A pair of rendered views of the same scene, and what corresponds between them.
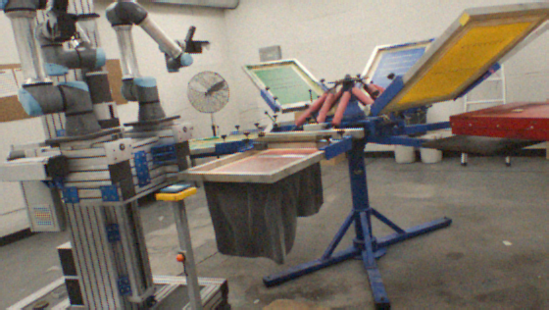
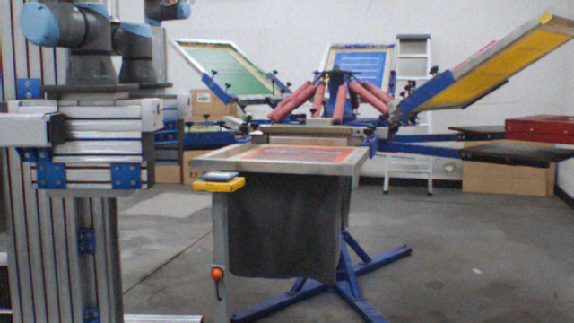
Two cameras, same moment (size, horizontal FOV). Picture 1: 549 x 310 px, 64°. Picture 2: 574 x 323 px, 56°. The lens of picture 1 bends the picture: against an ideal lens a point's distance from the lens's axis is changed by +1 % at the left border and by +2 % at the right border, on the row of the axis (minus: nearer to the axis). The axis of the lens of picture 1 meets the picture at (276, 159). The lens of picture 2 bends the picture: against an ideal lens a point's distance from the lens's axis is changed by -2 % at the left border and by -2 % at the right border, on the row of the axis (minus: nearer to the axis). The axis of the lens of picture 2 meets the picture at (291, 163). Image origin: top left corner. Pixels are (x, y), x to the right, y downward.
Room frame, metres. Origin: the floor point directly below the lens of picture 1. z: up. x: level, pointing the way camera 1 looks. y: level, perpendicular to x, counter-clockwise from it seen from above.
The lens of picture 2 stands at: (0.22, 0.91, 1.28)
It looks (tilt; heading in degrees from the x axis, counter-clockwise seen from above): 9 degrees down; 338
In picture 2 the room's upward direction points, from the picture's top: straight up
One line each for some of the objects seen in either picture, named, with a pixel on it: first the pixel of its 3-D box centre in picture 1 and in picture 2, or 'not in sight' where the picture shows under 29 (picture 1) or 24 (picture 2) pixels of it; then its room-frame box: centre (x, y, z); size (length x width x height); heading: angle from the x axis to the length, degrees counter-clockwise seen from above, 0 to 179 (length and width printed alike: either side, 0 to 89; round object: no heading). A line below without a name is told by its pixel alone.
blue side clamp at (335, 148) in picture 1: (335, 147); (369, 146); (2.33, -0.33, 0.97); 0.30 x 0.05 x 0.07; 144
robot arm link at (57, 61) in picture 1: (60, 60); not in sight; (1.69, 0.75, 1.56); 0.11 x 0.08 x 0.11; 132
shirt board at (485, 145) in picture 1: (420, 141); (437, 149); (2.54, -0.86, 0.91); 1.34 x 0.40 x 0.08; 24
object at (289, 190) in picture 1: (302, 205); (343, 213); (2.13, -0.10, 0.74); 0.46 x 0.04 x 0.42; 144
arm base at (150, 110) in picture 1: (150, 110); (137, 69); (2.42, 0.65, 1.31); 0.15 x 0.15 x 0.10
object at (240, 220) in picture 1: (241, 218); (277, 225); (2.07, 0.21, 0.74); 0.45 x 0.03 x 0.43; 54
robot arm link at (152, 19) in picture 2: (174, 63); (155, 13); (2.69, 0.53, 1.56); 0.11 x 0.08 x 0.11; 43
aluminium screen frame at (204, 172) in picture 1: (269, 158); (296, 152); (2.30, 0.03, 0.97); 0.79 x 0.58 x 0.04; 144
